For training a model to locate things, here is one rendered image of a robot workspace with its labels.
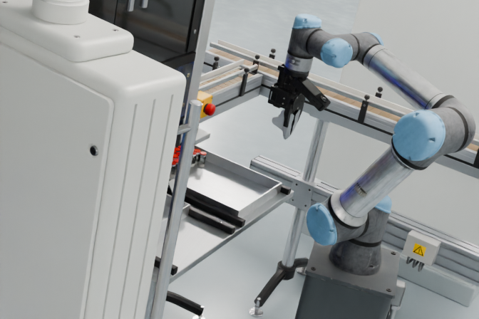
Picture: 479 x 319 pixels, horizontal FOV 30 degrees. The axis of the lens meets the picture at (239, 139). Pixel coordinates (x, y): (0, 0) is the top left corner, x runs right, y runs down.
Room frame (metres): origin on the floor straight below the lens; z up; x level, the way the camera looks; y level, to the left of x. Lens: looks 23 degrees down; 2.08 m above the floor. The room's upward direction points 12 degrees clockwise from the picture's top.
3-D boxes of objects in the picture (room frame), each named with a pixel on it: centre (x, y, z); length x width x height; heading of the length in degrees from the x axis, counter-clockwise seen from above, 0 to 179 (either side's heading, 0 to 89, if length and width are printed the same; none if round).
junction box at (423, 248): (2.99, -0.76, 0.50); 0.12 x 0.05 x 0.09; 65
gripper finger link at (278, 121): (2.37, -0.11, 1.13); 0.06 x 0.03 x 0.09; 63
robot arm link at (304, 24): (2.38, -0.12, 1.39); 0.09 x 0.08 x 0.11; 43
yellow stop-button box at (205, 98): (2.72, 0.16, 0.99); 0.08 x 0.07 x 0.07; 65
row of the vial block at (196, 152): (2.44, 0.16, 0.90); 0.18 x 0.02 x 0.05; 154
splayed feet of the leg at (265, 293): (3.28, -0.31, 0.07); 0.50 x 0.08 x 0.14; 155
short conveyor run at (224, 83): (3.04, 0.16, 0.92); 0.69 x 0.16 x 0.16; 155
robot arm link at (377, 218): (2.27, -0.40, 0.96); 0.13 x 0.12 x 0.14; 133
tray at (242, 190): (2.39, 0.06, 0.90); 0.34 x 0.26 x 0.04; 64
